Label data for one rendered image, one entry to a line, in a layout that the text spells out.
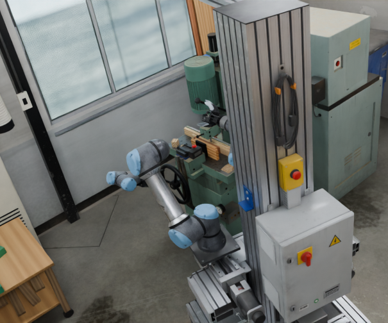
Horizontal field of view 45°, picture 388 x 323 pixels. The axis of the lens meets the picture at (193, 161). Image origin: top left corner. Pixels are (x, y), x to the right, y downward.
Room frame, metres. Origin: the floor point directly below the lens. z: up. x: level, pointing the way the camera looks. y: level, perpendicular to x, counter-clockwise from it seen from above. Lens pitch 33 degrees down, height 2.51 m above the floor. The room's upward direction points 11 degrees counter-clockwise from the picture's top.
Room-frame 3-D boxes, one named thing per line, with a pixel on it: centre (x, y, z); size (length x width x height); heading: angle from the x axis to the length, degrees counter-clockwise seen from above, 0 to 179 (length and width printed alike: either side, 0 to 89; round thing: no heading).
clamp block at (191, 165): (2.45, 0.02, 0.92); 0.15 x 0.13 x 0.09; 35
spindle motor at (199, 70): (2.57, -0.14, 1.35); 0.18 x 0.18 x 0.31
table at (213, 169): (2.50, -0.05, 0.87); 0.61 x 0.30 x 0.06; 35
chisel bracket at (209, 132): (2.58, -0.15, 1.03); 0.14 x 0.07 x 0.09; 125
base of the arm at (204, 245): (1.79, -0.01, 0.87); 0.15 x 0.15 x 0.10
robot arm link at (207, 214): (1.79, -0.01, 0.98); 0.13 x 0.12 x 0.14; 124
